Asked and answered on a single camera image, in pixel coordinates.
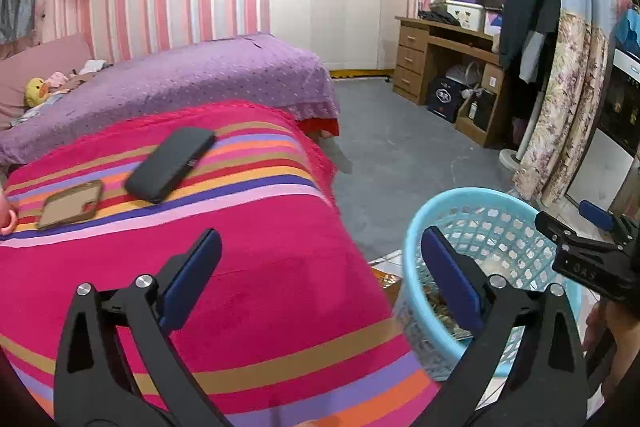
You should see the grey hanging garment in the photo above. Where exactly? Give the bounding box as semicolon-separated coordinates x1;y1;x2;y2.
519;29;546;84

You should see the brown phone case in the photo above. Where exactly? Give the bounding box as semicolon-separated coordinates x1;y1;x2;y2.
36;179;104;230

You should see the white cabinet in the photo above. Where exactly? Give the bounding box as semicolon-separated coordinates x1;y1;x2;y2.
565;47;640;218

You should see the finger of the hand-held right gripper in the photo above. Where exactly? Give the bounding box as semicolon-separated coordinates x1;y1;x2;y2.
534;209;584;254
579;200;634;244

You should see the wooden desk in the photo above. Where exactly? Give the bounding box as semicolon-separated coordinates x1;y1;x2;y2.
392;17;506;148

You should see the white storage box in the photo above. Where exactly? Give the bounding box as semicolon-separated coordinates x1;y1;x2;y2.
446;0;488;32

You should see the yellow duck plush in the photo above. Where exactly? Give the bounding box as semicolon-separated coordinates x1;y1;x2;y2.
25;77;51;108

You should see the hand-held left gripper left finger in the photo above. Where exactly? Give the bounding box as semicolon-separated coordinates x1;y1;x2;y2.
52;228;223;427

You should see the white floor fan stand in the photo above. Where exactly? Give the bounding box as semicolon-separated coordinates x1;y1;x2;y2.
500;92;546;172

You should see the pink mug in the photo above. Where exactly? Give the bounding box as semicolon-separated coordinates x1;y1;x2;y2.
0;192;20;235

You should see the black clothing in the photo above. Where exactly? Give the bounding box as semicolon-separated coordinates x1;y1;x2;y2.
419;9;461;26

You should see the red striped blanket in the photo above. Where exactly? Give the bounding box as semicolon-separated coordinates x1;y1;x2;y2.
0;99;451;427

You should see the beige patterned snack packet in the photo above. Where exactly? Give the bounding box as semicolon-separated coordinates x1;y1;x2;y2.
422;279;473;340

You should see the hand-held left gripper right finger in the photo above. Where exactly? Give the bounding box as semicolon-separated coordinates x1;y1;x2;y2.
421;227;588;427

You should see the pink bed headboard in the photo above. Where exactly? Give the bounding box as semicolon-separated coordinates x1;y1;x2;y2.
0;32;96;130

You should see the person's right hand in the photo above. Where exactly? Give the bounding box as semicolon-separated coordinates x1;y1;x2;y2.
582;302;640;404

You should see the black zip case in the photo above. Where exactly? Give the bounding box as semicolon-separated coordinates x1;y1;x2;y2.
124;127;217;204

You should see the blue cloth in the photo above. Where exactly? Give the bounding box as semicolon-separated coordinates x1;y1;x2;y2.
614;7;640;60

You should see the small white fan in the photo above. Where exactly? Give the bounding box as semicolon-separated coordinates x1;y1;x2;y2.
445;62;483;92

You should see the black gift box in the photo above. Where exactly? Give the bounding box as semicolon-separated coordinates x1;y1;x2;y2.
427;76;468;124

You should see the purple dotted bed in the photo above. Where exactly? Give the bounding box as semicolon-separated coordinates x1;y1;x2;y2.
0;33;341;165

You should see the light blue plastic basket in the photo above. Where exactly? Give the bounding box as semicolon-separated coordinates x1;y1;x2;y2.
395;188;583;382

